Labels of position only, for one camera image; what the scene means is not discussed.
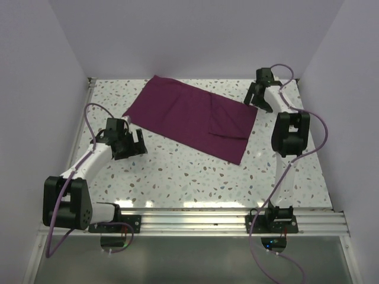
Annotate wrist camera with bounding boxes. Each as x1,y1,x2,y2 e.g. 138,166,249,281
105,116,130,133
256,67,282,87

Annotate purple cable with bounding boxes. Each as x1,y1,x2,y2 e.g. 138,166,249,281
247,63,329,284
46,103,134,259

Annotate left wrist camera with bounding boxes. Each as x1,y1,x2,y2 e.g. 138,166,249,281
105,116,130,133

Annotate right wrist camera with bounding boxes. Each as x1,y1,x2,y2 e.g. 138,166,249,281
256,67,282,87

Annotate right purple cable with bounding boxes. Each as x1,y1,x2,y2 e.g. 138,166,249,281
247,63,329,284

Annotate purple cloth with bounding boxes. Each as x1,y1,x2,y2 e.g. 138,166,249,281
125,76,258,165

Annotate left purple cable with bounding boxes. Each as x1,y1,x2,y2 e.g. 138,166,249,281
46,103,134,259

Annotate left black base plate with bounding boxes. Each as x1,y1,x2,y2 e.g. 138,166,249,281
88,215,142,234

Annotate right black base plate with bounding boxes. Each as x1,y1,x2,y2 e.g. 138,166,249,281
252,215,299,234

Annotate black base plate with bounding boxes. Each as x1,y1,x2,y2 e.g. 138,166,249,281
88,215,142,234
252,215,299,234

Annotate aluminium front rail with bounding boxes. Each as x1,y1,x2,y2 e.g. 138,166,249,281
37,208,351,236

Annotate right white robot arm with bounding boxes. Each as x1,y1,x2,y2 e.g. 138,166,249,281
244,82,310,234

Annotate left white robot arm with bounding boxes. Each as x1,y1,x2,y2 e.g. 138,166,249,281
43,128,147,233

